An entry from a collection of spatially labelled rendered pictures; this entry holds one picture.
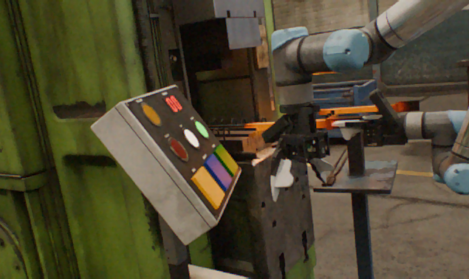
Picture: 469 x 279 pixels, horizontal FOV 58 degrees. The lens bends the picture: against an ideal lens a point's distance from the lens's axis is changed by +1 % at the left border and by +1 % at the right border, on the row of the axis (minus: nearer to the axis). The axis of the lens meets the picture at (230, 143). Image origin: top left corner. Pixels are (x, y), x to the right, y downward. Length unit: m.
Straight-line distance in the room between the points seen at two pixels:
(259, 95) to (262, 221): 0.58
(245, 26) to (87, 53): 0.51
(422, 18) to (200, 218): 0.53
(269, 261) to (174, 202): 0.73
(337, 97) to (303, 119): 4.30
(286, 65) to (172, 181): 0.32
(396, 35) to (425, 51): 8.19
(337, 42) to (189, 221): 0.42
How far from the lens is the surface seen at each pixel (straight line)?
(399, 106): 1.95
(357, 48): 0.79
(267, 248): 1.43
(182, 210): 0.78
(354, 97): 5.06
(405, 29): 0.86
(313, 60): 0.80
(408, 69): 9.17
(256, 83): 1.72
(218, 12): 1.31
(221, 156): 0.98
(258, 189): 1.34
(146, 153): 0.76
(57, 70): 1.51
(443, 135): 1.23
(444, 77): 9.01
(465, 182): 1.12
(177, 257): 1.00
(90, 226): 1.60
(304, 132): 0.86
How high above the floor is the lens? 1.25
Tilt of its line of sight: 12 degrees down
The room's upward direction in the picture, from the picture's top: 8 degrees counter-clockwise
